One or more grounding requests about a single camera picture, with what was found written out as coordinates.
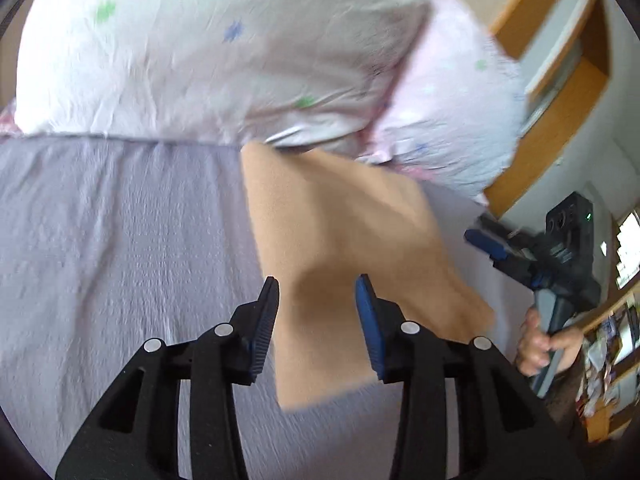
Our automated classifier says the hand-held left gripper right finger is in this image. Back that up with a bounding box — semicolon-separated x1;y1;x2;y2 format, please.
354;274;586;480

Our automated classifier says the tan cloth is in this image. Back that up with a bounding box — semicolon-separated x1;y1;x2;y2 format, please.
240;141;497;413

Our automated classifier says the cluttered wooden bookshelf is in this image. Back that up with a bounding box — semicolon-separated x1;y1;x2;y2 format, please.
575;210;640;421

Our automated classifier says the pink pillow with coloured print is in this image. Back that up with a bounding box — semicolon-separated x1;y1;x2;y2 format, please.
357;0;526;207

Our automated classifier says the person's right hand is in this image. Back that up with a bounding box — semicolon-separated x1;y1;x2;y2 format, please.
515;306;586;378

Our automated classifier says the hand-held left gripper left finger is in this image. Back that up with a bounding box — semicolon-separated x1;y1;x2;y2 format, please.
55;276;280;480

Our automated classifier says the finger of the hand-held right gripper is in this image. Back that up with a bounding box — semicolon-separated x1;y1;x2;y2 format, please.
464;214;526;273

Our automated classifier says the lilac bed sheet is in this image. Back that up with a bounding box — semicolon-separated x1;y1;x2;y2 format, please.
0;132;532;480

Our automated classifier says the wooden shelf unit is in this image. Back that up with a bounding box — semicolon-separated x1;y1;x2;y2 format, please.
482;0;640;448

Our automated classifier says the white pillow with coloured print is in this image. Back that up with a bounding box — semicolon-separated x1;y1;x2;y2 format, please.
14;0;433;147

